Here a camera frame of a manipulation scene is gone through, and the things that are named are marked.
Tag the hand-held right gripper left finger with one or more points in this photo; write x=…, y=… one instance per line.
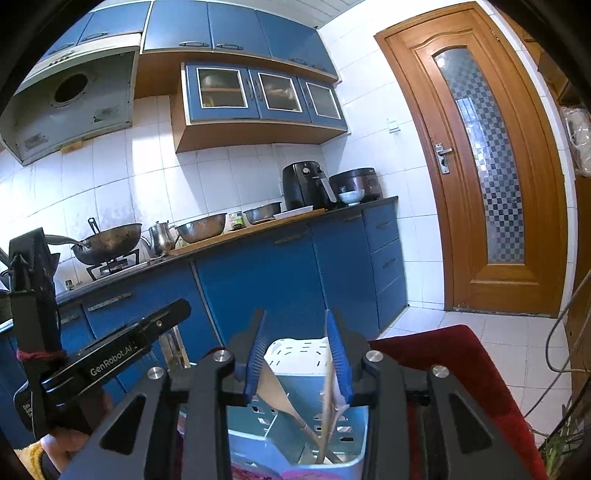
x=256, y=355

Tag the white bowl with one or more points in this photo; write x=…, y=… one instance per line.
x=351, y=197

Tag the blue upper cabinets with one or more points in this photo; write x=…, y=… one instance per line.
x=231, y=25

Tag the black air fryer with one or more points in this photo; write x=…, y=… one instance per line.
x=302, y=184

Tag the wooden door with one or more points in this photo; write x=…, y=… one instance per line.
x=425, y=207

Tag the person's left hand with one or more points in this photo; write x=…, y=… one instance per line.
x=64, y=450

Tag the person's left forearm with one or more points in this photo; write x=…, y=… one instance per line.
x=32, y=461

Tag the dark wok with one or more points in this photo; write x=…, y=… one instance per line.
x=111, y=240

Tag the wooden chopstick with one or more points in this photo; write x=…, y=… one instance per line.
x=328, y=406

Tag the gas stove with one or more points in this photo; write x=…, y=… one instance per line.
x=113, y=267

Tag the light blue chopsticks box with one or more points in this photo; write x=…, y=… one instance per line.
x=302, y=392

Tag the blue base cabinets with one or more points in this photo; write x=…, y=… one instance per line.
x=277, y=286

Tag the dark rice cooker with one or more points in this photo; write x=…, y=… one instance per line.
x=360, y=182

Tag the range hood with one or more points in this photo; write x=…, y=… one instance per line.
x=69, y=101

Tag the white light switch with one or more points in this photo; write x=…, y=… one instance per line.
x=394, y=126

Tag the small metal bowl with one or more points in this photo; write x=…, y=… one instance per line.
x=262, y=214

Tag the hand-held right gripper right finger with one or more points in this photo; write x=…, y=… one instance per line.
x=339, y=355

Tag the glass door wall cabinet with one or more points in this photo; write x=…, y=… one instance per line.
x=258, y=97

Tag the green label jar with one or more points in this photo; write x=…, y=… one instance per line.
x=236, y=220

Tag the metal kettle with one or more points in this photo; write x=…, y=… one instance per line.
x=160, y=237

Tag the large metal bowl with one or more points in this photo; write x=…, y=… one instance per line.
x=201, y=228

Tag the wooden wall shelf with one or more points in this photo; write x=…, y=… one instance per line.
x=554, y=69

